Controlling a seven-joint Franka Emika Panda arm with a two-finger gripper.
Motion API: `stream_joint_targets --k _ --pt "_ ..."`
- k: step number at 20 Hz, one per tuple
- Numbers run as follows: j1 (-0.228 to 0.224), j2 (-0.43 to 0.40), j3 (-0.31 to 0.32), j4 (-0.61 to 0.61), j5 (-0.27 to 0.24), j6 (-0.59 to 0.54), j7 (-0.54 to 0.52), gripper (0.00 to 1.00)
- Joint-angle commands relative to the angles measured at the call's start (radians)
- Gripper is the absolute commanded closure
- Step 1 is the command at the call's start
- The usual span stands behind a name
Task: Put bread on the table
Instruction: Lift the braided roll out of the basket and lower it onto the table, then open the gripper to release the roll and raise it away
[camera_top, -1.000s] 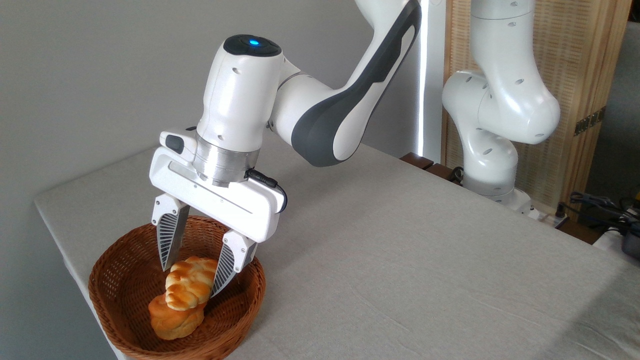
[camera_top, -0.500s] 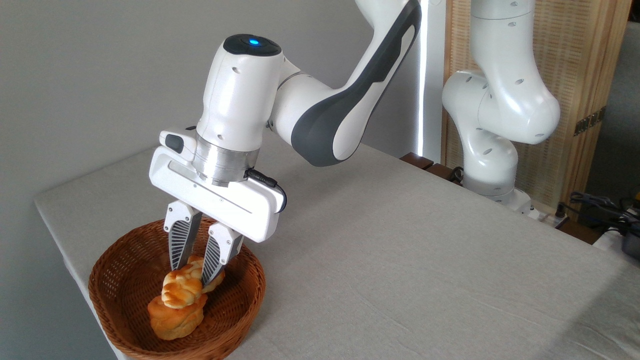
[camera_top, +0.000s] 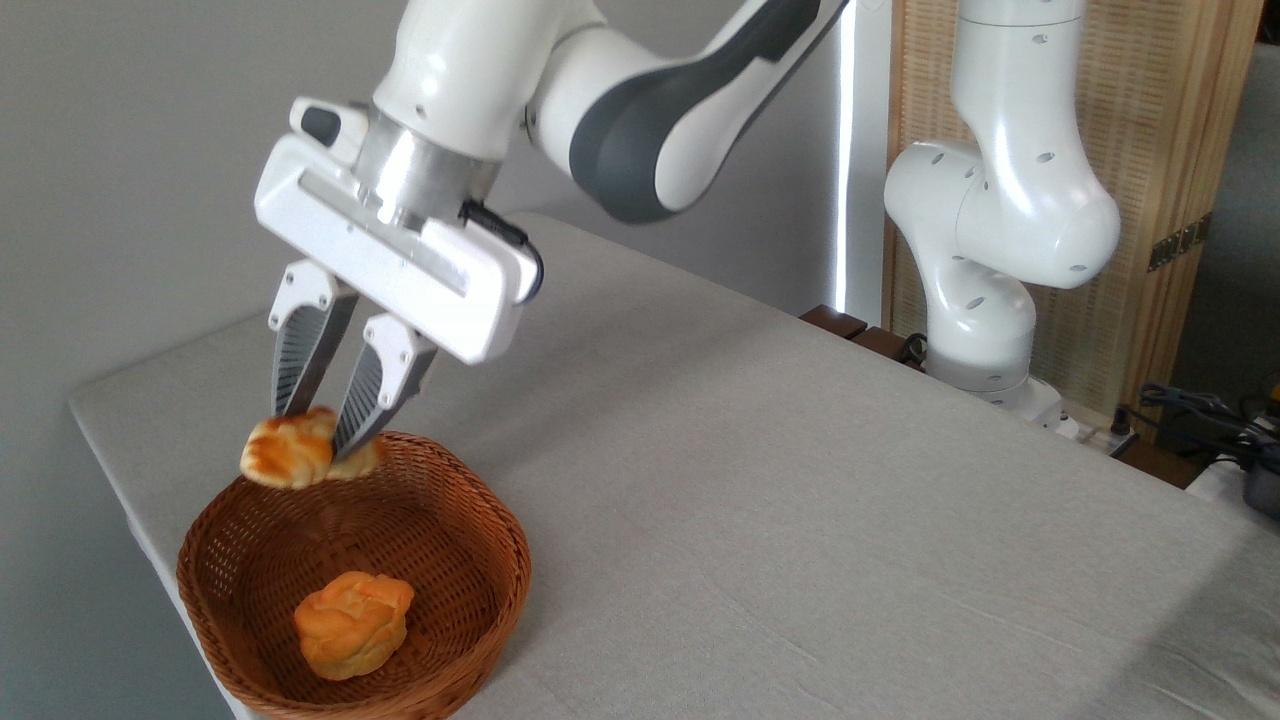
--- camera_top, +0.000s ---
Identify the round orange bread roll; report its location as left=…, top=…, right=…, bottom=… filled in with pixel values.
left=294, top=572, right=415, bottom=682

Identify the grey linen tablecloth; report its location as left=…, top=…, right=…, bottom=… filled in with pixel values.
left=68, top=212, right=1280, bottom=720

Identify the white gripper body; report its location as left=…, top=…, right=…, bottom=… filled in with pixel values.
left=253, top=135, right=543, bottom=366

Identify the white power strip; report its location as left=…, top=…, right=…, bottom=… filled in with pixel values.
left=1058, top=415, right=1141, bottom=457

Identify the dark metal screen hinge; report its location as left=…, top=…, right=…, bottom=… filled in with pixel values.
left=1148, top=215, right=1213, bottom=273

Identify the dark brown wooden table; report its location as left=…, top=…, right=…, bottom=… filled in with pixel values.
left=800, top=305, right=926, bottom=373

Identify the braided golden bread roll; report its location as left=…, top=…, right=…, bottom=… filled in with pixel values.
left=240, top=406, right=386, bottom=490

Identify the brown woven wicker basket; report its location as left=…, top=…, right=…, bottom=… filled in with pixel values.
left=177, top=431, right=533, bottom=720

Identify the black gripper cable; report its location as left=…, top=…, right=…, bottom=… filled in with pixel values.
left=460, top=200, right=546, bottom=301

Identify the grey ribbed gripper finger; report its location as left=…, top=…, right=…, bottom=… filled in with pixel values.
left=267, top=260, right=359, bottom=419
left=333, top=313, right=438, bottom=461

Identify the bamboo folding screen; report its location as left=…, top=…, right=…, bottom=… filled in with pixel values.
left=885, top=0, right=1266, bottom=421

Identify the black cable bundle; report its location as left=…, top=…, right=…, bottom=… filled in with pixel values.
left=1120, top=383, right=1280, bottom=471

